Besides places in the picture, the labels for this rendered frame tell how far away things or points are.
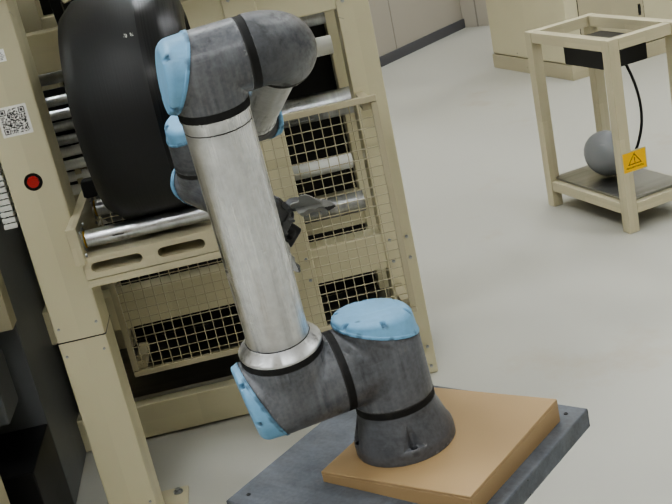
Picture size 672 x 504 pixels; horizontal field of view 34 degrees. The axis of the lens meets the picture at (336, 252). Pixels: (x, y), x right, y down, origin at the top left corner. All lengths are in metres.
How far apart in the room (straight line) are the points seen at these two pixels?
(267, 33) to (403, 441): 0.77
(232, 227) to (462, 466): 0.59
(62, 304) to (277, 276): 1.23
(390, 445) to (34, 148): 1.29
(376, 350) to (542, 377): 1.71
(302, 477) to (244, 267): 0.49
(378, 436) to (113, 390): 1.20
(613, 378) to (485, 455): 1.59
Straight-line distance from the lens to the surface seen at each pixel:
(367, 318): 1.95
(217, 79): 1.67
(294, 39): 1.72
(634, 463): 3.12
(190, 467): 3.52
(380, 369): 1.94
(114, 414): 3.08
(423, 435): 2.01
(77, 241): 2.78
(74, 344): 3.00
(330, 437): 2.22
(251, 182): 1.74
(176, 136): 2.23
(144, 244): 2.79
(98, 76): 2.62
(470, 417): 2.11
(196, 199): 2.30
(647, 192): 4.70
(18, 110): 2.84
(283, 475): 2.14
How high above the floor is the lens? 1.67
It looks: 19 degrees down
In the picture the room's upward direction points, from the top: 12 degrees counter-clockwise
